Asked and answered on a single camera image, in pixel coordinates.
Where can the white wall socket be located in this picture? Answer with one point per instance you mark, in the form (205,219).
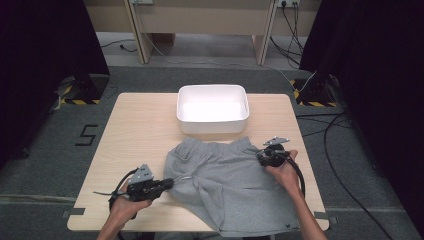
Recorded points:
(288,2)
(142,1)

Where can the person's left hand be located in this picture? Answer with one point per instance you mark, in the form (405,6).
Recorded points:
(125,210)

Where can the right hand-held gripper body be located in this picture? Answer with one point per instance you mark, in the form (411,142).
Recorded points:
(273,156)

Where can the person's right hand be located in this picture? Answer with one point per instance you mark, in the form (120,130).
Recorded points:
(288,176)

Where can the grey shorts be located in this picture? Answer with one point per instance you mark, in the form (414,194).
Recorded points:
(226,180)

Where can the beige desk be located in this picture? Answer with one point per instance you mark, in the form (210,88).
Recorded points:
(200,16)

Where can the black curtain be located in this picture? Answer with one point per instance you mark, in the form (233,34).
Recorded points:
(383,66)
(33,50)

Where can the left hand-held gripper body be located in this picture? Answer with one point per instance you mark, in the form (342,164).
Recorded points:
(141,191)

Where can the black stand base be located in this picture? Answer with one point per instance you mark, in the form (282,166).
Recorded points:
(93,87)
(315,92)

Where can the white plastic bin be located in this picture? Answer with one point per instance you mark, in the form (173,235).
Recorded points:
(213,126)

